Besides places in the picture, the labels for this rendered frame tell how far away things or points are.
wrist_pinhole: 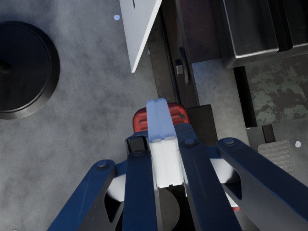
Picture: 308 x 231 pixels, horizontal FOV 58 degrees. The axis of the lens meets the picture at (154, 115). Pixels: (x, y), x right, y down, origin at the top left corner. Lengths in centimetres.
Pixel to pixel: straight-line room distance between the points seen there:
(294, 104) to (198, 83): 14
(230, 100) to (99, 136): 73
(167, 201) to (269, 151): 40
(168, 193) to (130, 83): 44
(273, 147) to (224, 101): 55
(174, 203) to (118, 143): 30
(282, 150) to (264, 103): 54
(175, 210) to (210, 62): 75
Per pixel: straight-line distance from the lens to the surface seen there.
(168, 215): 109
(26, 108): 115
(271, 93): 44
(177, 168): 15
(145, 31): 72
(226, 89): 42
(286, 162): 97
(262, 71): 44
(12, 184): 121
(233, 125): 42
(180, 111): 29
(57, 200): 115
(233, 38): 38
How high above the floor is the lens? 105
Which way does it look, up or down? 85 degrees down
